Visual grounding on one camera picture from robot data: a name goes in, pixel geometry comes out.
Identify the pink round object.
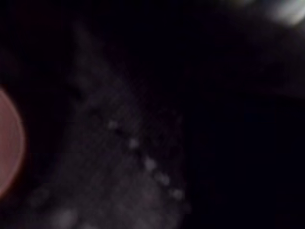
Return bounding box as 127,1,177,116
0,88,26,199

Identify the dark textured cloth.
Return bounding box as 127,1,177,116
26,21,193,229

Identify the white bed sheet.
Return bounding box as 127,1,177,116
221,0,305,26

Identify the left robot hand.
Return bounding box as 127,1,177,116
190,0,305,100

